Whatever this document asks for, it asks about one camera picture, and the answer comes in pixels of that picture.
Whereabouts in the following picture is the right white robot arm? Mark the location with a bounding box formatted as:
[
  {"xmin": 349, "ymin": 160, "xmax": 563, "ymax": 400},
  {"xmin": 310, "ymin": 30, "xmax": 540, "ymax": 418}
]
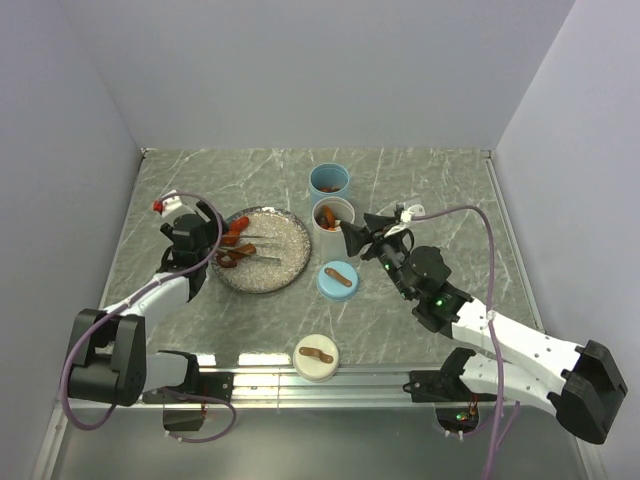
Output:
[{"xmin": 341, "ymin": 208, "xmax": 628, "ymax": 445}]

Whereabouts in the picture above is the brown sausage toy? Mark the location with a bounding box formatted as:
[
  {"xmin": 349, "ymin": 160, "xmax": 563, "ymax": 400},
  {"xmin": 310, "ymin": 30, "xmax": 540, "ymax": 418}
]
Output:
[{"xmin": 216, "ymin": 244, "xmax": 257, "ymax": 269}]

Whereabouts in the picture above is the white cylindrical container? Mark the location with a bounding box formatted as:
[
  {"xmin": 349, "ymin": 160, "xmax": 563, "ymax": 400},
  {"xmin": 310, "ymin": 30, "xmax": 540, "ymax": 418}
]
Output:
[{"xmin": 312, "ymin": 196, "xmax": 356, "ymax": 262}]

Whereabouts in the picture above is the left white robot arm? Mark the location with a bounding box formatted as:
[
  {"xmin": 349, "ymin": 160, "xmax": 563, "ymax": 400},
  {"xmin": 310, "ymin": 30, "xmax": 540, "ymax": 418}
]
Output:
[{"xmin": 61, "ymin": 193, "xmax": 256, "ymax": 406}]

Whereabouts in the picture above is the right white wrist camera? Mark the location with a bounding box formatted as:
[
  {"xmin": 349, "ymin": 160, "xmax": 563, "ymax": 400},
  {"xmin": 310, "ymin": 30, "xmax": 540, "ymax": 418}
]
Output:
[{"xmin": 384, "ymin": 197, "xmax": 426, "ymax": 237}]

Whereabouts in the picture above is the aluminium right side rail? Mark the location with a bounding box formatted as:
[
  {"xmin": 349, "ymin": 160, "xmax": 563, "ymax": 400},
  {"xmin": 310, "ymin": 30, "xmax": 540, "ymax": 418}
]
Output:
[{"xmin": 480, "ymin": 150, "xmax": 546, "ymax": 334}]

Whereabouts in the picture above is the aluminium rail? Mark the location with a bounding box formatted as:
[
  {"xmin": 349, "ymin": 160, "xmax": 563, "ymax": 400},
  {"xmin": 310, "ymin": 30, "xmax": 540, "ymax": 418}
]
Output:
[
  {"xmin": 62, "ymin": 363, "xmax": 584, "ymax": 410},
  {"xmin": 480, "ymin": 150, "xmax": 546, "ymax": 334}
]

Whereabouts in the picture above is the aluminium front rail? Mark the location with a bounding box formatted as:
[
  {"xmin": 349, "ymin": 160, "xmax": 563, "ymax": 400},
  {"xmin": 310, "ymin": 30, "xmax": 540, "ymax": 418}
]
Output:
[{"xmin": 62, "ymin": 363, "xmax": 584, "ymax": 410}]

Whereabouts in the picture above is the white lid brown handle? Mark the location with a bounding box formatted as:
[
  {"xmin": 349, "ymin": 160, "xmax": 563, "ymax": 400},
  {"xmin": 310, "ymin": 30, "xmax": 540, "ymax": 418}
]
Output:
[{"xmin": 293, "ymin": 334, "xmax": 340, "ymax": 383}]

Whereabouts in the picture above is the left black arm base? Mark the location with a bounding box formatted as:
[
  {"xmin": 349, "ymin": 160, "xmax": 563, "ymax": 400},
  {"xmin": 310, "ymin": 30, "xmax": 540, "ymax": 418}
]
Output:
[{"xmin": 141, "ymin": 372, "xmax": 237, "ymax": 443}]

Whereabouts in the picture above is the red sausage toy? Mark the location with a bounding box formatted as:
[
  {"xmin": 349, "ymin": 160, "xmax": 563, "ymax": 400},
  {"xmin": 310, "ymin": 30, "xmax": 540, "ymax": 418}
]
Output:
[{"xmin": 221, "ymin": 216, "xmax": 250, "ymax": 246}]

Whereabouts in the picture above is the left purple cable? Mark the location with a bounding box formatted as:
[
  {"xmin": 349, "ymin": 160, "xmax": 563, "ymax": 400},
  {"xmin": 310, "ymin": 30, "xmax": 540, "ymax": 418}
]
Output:
[{"xmin": 58, "ymin": 190, "xmax": 239, "ymax": 444}]

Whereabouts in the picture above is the speckled grey plate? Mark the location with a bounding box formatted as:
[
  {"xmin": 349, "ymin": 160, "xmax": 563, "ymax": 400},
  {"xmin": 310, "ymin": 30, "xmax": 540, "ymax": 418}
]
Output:
[{"xmin": 212, "ymin": 206, "xmax": 312, "ymax": 294}]

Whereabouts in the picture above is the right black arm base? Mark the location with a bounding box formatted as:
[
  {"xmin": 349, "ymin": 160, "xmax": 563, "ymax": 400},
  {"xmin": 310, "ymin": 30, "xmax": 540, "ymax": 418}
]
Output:
[{"xmin": 402, "ymin": 370, "xmax": 480, "ymax": 436}]

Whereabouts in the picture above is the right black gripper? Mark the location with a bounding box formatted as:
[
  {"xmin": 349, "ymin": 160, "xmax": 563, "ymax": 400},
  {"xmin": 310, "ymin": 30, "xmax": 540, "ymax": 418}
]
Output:
[{"xmin": 339, "ymin": 213, "xmax": 416, "ymax": 301}]

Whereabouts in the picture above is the blue lid brown handle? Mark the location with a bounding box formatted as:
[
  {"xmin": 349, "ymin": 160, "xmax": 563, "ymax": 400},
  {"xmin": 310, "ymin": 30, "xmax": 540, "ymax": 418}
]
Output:
[{"xmin": 316, "ymin": 261, "xmax": 360, "ymax": 302}]

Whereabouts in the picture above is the blue cylindrical container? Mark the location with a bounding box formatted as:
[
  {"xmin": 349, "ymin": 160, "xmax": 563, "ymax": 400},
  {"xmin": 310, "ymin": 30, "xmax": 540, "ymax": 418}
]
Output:
[{"xmin": 309, "ymin": 163, "xmax": 351, "ymax": 207}]

